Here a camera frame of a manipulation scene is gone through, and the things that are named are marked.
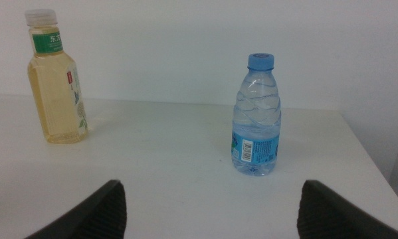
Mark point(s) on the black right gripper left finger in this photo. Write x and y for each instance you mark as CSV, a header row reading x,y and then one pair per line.
x,y
102,215

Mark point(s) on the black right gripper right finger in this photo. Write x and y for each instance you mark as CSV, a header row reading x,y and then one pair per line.
x,y
325,215

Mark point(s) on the clear water bottle blue cap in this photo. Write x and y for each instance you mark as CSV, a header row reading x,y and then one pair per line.
x,y
256,132

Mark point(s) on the yellow tea bottle green label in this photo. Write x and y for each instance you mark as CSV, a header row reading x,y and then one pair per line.
x,y
54,96

